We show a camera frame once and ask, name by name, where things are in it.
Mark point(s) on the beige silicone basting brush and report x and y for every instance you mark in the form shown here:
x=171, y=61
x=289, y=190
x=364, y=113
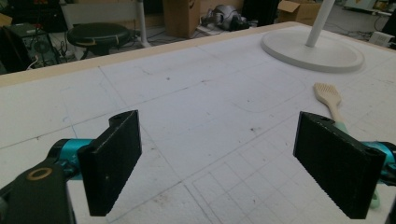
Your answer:
x=330, y=99

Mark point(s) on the open brown cardboard box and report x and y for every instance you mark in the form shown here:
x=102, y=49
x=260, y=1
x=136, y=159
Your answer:
x=298, y=11

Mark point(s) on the white lamp pole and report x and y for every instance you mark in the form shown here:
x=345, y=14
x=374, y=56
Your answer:
x=319, y=22

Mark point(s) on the black computer case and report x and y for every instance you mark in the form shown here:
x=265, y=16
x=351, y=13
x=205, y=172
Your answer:
x=28, y=46

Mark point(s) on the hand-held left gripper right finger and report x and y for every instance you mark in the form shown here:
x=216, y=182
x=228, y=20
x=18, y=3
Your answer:
x=339, y=165

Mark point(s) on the tall brown cardboard box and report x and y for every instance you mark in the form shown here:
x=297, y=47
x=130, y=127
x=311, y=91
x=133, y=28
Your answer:
x=181, y=17

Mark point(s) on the white power strip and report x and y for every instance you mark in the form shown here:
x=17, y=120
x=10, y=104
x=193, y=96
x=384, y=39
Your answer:
x=381, y=38

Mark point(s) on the white round lamp base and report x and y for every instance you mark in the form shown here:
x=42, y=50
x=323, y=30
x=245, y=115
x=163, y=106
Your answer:
x=311, y=52

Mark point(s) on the black round stool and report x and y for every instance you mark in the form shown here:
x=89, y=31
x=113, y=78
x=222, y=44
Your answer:
x=98, y=34

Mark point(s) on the grey backpack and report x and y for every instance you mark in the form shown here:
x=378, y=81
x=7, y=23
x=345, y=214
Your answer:
x=224, y=17

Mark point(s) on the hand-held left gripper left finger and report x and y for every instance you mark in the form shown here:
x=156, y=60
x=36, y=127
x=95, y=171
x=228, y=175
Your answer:
x=109, y=161

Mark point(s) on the white stand pole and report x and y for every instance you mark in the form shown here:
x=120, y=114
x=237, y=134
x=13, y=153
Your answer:
x=141, y=21

